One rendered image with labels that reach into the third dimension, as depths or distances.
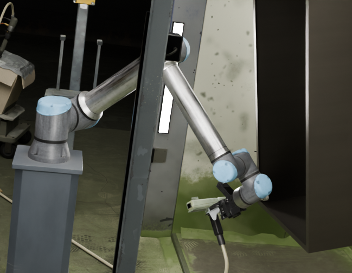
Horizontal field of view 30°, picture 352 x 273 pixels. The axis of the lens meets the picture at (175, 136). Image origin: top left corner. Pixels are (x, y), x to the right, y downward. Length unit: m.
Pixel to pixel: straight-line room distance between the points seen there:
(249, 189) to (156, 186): 1.22
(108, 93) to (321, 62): 0.95
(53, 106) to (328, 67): 1.18
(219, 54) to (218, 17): 0.21
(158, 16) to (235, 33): 2.06
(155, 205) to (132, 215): 2.09
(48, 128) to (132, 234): 1.24
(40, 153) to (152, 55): 1.40
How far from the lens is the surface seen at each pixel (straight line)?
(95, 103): 3.04
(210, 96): 3.75
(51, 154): 2.99
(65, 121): 2.99
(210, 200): 2.95
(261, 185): 2.70
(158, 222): 3.93
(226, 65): 3.74
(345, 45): 2.72
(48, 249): 3.10
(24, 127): 5.41
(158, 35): 1.69
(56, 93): 3.71
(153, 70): 1.70
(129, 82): 2.92
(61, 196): 3.00
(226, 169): 2.58
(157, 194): 3.87
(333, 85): 2.73
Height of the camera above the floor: 1.55
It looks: 14 degrees down
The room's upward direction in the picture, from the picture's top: 8 degrees clockwise
